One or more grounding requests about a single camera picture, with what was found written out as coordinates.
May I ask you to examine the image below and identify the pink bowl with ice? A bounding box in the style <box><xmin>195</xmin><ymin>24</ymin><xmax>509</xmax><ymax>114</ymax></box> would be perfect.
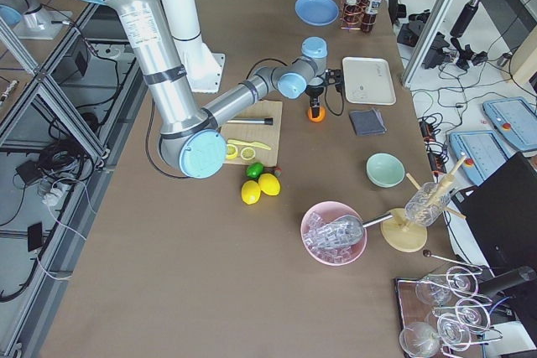
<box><xmin>300</xmin><ymin>201</ymin><xmax>368</xmax><ymax>266</ymax></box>

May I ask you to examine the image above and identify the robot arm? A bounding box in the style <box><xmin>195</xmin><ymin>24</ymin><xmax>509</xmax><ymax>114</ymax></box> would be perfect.
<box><xmin>82</xmin><ymin>0</ymin><xmax>328</xmax><ymax>179</ymax></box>

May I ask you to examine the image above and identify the green lime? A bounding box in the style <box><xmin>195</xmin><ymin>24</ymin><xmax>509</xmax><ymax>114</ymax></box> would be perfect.
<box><xmin>246</xmin><ymin>162</ymin><xmax>264</xmax><ymax>179</ymax></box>

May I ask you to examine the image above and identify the glass mug on stand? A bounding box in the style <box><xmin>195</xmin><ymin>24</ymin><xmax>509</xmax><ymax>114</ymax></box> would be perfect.
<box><xmin>404</xmin><ymin>182</ymin><xmax>451</xmax><ymax>227</ymax></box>

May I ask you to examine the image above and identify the yellow plastic knife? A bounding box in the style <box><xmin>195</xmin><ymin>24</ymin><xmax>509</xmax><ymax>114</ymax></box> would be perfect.
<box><xmin>227</xmin><ymin>138</ymin><xmax>272</xmax><ymax>151</ymax></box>

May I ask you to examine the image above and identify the wooden cup tree stand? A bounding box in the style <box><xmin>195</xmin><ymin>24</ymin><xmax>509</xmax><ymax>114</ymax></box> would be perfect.
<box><xmin>381</xmin><ymin>153</ymin><xmax>467</xmax><ymax>252</ymax></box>

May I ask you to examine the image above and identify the blue teach pendant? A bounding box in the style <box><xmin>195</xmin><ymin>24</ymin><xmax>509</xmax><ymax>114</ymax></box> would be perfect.
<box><xmin>449</xmin><ymin>130</ymin><xmax>512</xmax><ymax>185</ymax></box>
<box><xmin>482</xmin><ymin>97</ymin><xmax>537</xmax><ymax>152</ymax></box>

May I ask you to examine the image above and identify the orange fruit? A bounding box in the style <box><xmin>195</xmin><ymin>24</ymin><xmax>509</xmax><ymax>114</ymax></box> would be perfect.
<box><xmin>307</xmin><ymin>106</ymin><xmax>326</xmax><ymax>122</ymax></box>

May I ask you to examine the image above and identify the lemon slice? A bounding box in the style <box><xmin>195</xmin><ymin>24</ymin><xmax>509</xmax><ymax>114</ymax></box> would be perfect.
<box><xmin>240</xmin><ymin>146</ymin><xmax>256</xmax><ymax>161</ymax></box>
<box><xmin>226</xmin><ymin>143</ymin><xmax>239</xmax><ymax>160</ymax></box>

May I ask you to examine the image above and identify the metal ice scoop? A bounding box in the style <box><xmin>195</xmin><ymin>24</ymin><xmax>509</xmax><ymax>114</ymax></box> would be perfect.
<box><xmin>321</xmin><ymin>213</ymin><xmax>393</xmax><ymax>248</ymax></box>

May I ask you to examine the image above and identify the green bowl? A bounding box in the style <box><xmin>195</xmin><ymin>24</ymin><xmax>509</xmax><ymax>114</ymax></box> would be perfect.
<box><xmin>366</xmin><ymin>153</ymin><xmax>405</xmax><ymax>188</ymax></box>

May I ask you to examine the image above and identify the wooden cutting board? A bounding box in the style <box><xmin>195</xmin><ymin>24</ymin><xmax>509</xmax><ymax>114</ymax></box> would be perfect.
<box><xmin>221</xmin><ymin>100</ymin><xmax>283</xmax><ymax>166</ymax></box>

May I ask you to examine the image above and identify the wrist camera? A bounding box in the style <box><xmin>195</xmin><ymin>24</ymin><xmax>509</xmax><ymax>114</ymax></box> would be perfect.
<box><xmin>325</xmin><ymin>69</ymin><xmax>344</xmax><ymax>95</ymax></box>

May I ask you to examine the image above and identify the yellow lemon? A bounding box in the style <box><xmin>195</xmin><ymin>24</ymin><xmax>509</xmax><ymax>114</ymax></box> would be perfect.
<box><xmin>258</xmin><ymin>173</ymin><xmax>281</xmax><ymax>196</ymax></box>
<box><xmin>241</xmin><ymin>180</ymin><xmax>261</xmax><ymax>205</ymax></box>

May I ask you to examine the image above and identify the copper wire bottle rack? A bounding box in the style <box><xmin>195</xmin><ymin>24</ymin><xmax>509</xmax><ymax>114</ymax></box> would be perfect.
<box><xmin>340</xmin><ymin>0</ymin><xmax>382</xmax><ymax>34</ymax></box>

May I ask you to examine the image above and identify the aluminium frame post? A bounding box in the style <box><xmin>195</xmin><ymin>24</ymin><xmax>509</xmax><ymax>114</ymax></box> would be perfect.
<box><xmin>401</xmin><ymin>0</ymin><xmax>453</xmax><ymax>88</ymax></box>

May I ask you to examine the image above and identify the blue plate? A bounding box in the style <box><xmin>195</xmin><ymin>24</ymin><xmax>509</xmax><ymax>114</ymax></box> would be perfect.
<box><xmin>295</xmin><ymin>0</ymin><xmax>339</xmax><ymax>27</ymax></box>

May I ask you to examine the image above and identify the steel muddler tube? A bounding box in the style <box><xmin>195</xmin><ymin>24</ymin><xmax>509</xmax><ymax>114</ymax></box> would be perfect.
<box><xmin>227</xmin><ymin>117</ymin><xmax>274</xmax><ymax>126</ymax></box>

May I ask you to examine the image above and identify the tea bottle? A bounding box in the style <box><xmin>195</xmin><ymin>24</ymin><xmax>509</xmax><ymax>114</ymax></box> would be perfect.
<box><xmin>361</xmin><ymin>0</ymin><xmax>382</xmax><ymax>34</ymax></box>
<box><xmin>343</xmin><ymin>0</ymin><xmax>360</xmax><ymax>27</ymax></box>

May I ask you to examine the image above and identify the grey folded cloth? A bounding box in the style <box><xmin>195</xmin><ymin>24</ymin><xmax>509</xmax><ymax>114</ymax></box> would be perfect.
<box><xmin>349</xmin><ymin>108</ymin><xmax>387</xmax><ymax>136</ymax></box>

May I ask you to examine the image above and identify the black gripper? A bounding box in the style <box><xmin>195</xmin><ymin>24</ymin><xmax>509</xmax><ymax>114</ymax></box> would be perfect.
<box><xmin>305</xmin><ymin>84</ymin><xmax>325</xmax><ymax>117</ymax></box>

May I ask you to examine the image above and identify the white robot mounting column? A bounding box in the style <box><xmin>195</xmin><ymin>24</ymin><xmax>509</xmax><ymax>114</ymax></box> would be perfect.
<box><xmin>161</xmin><ymin>0</ymin><xmax>225</xmax><ymax>94</ymax></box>

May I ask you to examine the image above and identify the cream rabbit tray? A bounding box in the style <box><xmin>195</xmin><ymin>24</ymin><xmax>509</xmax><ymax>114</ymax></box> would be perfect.
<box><xmin>342</xmin><ymin>56</ymin><xmax>396</xmax><ymax>106</ymax></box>

